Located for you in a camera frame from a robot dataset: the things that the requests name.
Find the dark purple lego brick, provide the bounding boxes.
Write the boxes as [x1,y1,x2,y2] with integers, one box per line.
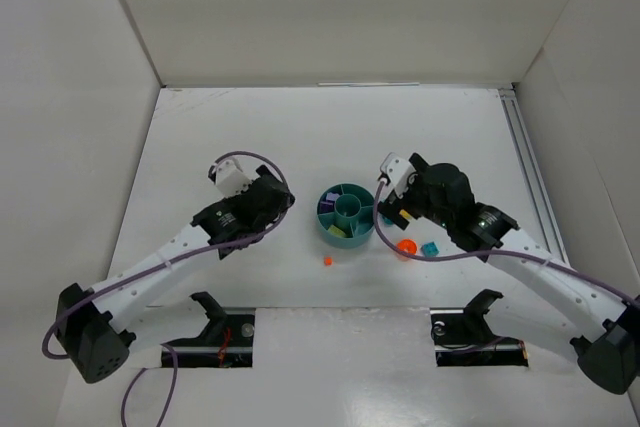
[318,201,335,214]

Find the light purple small lego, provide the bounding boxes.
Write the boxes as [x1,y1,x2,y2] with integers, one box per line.
[325,192,339,202]

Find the lime green lego brick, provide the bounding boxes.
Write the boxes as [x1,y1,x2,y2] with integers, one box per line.
[327,225,347,238]

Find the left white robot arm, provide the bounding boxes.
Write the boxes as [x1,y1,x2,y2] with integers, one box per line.
[54,161,295,384]

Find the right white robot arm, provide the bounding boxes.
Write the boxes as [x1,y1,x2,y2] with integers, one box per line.
[374,153,639,395]

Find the teal small lego brick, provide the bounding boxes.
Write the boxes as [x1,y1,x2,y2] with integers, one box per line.
[420,242,439,258]

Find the orange round lego piece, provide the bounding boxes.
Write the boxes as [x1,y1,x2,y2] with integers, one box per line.
[395,239,418,261]

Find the teal round divided container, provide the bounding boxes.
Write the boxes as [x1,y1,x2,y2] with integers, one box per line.
[316,183,374,249]

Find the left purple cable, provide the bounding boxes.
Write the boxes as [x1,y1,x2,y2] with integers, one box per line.
[42,150,291,427]

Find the purple cable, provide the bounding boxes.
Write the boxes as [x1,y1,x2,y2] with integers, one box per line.
[372,179,640,308]
[42,150,291,427]

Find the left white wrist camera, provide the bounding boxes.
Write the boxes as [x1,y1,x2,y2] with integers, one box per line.
[208,156,251,197]

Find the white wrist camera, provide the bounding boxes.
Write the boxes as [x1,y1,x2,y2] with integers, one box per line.
[208,156,251,197]
[380,152,416,198]

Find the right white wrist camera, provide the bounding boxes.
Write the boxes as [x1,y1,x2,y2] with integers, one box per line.
[380,152,416,198]

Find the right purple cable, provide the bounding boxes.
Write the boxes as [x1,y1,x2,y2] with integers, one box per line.
[372,179,640,308]

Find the aluminium rail right edge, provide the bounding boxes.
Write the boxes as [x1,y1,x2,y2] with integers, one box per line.
[498,88,569,264]

